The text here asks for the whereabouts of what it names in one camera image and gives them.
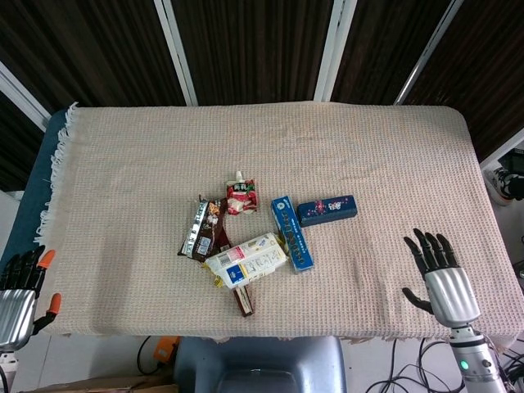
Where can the silver orange-tipped left robot hand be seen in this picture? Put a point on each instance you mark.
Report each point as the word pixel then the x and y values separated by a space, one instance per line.
pixel 14 315

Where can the silver black-fingered right robot hand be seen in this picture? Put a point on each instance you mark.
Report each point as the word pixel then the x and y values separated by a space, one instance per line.
pixel 450 294

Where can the dark blue printed box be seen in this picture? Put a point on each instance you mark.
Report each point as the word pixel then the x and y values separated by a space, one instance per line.
pixel 327 209

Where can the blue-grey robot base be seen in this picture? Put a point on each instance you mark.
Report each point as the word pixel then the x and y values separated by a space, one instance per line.
pixel 262 360

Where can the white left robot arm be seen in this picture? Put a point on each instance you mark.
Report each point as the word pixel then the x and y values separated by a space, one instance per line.
pixel 7 358

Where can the long blue cardboard box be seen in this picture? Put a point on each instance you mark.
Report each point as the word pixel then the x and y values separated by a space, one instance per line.
pixel 292 237

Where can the dark red snack bar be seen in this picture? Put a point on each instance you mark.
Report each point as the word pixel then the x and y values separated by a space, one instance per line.
pixel 244 301

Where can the white black sneaker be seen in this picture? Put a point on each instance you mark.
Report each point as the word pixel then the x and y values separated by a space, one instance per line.
pixel 501 182

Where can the orange device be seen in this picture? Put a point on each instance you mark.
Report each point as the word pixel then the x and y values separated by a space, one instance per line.
pixel 165 352

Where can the white plastic snack package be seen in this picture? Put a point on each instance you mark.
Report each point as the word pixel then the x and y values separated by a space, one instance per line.
pixel 249 262

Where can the brown foil snack bag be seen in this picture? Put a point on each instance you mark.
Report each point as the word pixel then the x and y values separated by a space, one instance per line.
pixel 204 229

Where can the beige waffle-weave tablecloth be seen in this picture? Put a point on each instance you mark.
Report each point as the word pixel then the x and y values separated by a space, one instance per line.
pixel 163 163

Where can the red spouted drink pouch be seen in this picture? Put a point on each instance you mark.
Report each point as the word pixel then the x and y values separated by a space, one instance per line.
pixel 241 198

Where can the white screen frame post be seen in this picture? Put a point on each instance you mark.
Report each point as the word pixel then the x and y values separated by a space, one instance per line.
pixel 427 53
pixel 333 49
pixel 176 49
pixel 24 96
pixel 503 149

